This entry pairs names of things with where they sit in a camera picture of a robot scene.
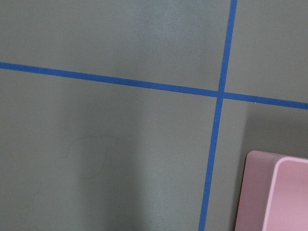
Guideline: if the pink plastic tray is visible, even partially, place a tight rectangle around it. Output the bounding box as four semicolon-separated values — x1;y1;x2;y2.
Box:
235;151;308;231

